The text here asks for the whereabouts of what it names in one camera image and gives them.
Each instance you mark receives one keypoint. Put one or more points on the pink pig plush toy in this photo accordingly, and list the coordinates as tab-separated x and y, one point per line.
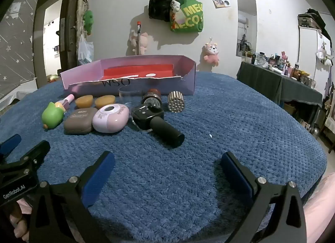
211	53

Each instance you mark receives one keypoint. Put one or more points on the table with dark cloth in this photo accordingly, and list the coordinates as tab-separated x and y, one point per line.
272	83

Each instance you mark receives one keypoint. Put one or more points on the black karaoke microphone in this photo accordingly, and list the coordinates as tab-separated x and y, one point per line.
167	130

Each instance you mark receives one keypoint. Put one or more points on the pink bed sheet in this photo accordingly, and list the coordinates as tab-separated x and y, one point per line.
322	201

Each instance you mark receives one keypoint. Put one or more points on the black backpack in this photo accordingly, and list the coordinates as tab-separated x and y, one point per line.
159	5

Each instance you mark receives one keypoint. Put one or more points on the white plush toy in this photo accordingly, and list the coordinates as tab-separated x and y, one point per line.
175	5

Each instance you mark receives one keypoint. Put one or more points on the nail polish bottle pink cap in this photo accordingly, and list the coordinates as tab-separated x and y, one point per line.
67	100

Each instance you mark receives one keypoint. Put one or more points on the purple cardboard box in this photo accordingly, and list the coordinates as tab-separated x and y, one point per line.
157	86

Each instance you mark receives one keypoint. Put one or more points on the star print curtain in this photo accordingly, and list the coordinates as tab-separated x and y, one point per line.
15	49

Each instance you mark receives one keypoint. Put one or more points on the green plush toy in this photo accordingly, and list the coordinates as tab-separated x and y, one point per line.
88	22

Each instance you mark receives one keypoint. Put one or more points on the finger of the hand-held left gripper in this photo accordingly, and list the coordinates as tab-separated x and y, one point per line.
10	142
35	152

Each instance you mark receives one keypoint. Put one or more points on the pink rounded case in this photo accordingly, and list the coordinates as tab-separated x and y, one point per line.
110	118

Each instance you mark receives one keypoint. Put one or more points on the white plastic bag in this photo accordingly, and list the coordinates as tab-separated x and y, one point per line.
85	51

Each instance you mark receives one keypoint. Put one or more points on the clear glass cup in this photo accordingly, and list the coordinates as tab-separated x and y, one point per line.
125	96

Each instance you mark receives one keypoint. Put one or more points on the row of cosmetic bottles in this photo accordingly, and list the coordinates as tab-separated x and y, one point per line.
285	67

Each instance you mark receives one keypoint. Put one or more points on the spiked metal roller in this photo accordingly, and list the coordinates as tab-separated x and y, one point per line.
176	101

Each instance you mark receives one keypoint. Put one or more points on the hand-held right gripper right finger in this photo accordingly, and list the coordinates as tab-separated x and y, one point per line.
236	177

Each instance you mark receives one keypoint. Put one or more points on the person's left hand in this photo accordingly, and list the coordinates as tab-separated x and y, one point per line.
19	223

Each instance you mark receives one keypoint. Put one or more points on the green tote bag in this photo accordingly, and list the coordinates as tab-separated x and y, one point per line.
189	18

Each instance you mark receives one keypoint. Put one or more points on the dark wooden door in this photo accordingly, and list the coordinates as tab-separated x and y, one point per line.
70	10

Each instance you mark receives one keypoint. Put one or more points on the green duck toy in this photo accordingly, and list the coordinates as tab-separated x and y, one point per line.
52	116

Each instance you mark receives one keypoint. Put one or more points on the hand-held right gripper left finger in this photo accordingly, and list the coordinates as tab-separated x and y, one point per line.
100	177

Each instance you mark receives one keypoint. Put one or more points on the pale pink plush toy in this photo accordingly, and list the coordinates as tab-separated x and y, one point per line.
144	43

